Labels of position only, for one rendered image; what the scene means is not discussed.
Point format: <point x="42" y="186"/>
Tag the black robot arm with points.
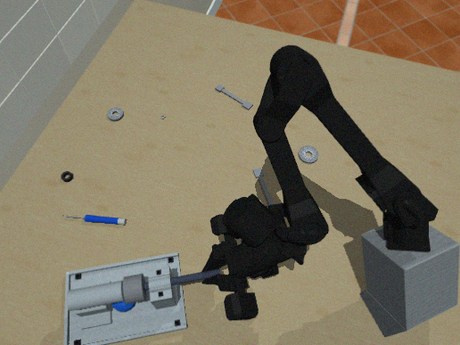
<point x="302" y="81"/>

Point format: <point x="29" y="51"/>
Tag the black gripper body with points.
<point x="241" y="263"/>

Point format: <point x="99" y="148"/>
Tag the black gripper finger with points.
<point x="214" y="262"/>
<point x="218" y="280"/>

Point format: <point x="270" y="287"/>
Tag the small black ring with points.
<point x="64" y="174"/>

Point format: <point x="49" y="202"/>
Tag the blue screwdriver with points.
<point x="90" y="218"/>

